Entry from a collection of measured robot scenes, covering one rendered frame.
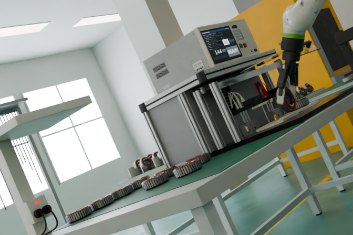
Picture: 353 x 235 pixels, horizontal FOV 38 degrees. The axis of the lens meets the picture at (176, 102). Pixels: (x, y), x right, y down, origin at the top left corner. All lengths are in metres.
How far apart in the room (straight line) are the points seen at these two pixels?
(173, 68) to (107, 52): 8.03
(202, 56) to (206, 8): 6.51
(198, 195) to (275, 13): 4.88
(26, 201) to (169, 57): 0.95
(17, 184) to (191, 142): 0.79
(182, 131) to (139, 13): 4.39
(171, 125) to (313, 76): 3.80
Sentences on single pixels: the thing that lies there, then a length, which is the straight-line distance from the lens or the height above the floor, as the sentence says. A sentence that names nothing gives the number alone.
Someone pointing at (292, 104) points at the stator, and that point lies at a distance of 2.28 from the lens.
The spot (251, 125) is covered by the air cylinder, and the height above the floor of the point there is 0.81.
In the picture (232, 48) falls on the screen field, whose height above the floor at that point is 1.18.
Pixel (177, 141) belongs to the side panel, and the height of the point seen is 0.88.
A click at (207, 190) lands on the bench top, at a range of 1.45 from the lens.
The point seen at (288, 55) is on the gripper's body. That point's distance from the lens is 2.22.
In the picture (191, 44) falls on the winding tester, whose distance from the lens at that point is 2.43.
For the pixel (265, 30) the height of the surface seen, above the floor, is 1.62.
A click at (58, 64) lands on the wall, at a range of 10.15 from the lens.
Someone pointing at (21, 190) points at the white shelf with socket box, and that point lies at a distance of 2.19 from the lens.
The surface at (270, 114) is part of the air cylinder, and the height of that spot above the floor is 0.81.
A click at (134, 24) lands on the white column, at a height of 2.45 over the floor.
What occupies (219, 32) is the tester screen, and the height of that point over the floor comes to 1.27.
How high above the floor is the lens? 0.90
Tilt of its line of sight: 3 degrees up
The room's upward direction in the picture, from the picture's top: 24 degrees counter-clockwise
